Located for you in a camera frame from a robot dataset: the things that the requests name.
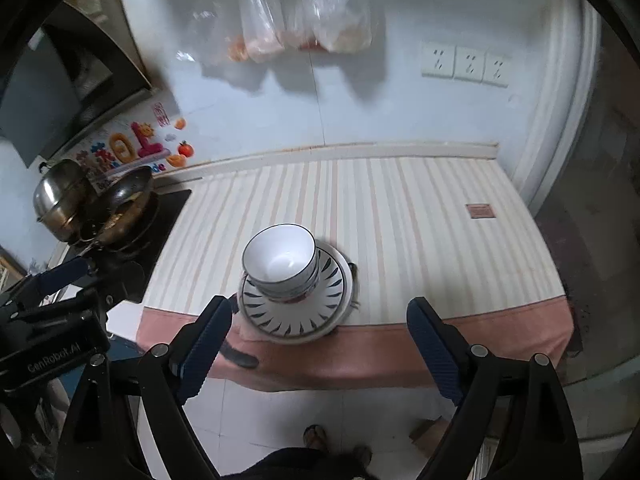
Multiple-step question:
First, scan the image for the dark metal wok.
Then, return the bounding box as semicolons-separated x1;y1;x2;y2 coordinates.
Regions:
79;166;157;247

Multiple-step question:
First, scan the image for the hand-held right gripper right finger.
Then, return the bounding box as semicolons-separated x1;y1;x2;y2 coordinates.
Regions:
406;296;587;480

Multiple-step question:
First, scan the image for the person's dark clothing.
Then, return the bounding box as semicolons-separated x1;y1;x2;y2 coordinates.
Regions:
219;447;362;480

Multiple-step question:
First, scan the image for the white wall socket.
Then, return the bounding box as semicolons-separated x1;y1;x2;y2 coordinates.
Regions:
421;42;456;79
453;47;485;82
482;52;512;86

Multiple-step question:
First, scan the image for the person's foot in sandal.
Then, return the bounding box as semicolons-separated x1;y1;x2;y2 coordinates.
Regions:
302;424;329;449

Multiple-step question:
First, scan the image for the steel cooking pot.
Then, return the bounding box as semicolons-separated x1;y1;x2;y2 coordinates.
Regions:
32;159;97;242

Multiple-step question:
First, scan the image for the colourful wall sticker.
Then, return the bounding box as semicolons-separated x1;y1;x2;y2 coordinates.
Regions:
75;101;195;187

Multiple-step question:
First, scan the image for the clear plastic bag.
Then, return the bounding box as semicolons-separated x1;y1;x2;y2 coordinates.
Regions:
239;0;287;64
197;0;251;67
302;0;374;54

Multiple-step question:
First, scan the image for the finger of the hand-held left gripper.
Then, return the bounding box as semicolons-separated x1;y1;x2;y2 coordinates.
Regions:
75;261;147;322
10;256;98;312

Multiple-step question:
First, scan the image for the black gas stove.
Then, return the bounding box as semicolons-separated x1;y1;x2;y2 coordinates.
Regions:
65;187;193;305

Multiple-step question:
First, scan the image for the range hood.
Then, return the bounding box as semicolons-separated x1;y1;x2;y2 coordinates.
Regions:
0;7;153;170

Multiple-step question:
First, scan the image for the brown cardboard box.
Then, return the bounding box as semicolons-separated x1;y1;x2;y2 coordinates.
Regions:
409;416;457;457

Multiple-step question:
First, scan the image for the dark rimmed white bowl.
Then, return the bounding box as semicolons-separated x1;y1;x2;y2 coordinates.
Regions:
241;223;318;286

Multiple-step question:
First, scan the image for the black oval object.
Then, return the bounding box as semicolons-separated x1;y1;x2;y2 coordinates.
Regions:
221;342;261;370

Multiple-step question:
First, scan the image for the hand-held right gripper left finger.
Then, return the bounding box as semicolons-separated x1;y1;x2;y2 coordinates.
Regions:
50;295;236;480

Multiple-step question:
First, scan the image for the striped tablecloth with pink border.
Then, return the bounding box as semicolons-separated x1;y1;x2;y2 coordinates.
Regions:
136;155;576;392

